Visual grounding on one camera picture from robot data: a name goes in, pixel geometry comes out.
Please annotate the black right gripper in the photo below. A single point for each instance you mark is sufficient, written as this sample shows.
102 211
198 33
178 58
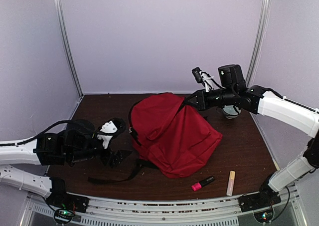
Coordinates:
202 102

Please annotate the right aluminium frame post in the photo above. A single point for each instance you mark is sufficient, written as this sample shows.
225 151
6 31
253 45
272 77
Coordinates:
260 35

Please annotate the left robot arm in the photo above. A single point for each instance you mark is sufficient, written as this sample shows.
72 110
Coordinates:
64 142

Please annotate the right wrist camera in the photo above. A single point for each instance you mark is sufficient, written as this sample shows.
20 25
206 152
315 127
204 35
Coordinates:
203 78

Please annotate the pale blue ceramic bowl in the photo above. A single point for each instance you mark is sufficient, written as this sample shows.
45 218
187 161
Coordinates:
231 112

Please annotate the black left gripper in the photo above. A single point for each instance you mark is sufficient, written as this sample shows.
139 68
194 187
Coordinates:
116 158

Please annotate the pale yellow highlighter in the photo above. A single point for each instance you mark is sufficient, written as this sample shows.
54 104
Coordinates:
230 186

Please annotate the red student backpack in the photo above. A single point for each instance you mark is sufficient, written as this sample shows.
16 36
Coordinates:
171 136

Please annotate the left aluminium frame post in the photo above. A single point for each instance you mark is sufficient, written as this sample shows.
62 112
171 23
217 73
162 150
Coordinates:
67 48

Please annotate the pink black highlighter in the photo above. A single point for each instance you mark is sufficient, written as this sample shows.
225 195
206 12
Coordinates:
199 185

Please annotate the front aluminium rail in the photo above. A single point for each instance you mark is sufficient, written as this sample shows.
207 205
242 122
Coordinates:
224 211

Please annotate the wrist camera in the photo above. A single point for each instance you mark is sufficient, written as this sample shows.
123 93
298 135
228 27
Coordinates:
110 130
203 78

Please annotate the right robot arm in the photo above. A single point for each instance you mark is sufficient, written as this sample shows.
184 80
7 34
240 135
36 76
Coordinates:
232 95

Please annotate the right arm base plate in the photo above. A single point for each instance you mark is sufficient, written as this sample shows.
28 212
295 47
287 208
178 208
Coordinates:
258 200

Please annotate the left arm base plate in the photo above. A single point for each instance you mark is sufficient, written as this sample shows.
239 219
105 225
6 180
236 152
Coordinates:
69 201

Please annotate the aluminium frame post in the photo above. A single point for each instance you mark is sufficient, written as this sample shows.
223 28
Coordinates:
67 48
260 35

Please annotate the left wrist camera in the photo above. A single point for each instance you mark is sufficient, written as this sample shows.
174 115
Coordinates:
110 130

